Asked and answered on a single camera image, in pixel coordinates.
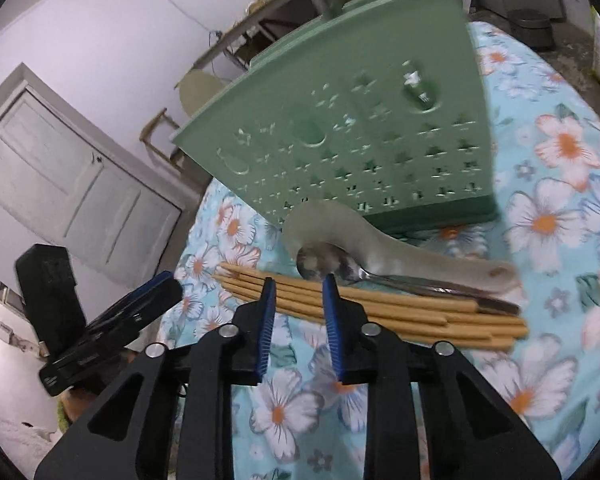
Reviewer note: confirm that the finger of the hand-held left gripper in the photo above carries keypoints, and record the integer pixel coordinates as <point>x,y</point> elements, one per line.
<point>150,300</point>

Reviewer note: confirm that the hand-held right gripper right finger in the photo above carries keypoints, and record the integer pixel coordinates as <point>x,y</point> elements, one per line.
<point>334,330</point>

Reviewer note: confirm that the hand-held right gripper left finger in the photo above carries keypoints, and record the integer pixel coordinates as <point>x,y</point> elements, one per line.
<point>265,330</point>

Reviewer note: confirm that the metal spoon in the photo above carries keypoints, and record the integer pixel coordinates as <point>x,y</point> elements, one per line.
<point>325,262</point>

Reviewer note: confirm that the bundle of wooden chopsticks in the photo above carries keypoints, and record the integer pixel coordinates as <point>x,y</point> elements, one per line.
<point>405,312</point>

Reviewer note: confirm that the beige rice paddle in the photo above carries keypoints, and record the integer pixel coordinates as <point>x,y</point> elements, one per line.
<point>325,225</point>
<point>200,92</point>

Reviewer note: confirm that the green perforated utensil holder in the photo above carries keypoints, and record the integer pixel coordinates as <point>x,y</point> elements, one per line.
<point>280,110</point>

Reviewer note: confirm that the white panelled door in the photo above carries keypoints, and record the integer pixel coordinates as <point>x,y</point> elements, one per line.
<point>55,185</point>

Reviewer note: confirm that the wooden chair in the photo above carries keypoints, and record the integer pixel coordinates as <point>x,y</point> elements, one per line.
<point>155,130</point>

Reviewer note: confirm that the floral blue blanket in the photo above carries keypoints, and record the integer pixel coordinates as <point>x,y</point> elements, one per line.
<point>545,270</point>

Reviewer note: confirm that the cluttered white-legged table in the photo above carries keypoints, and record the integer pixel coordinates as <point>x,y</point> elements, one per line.
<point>275,7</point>

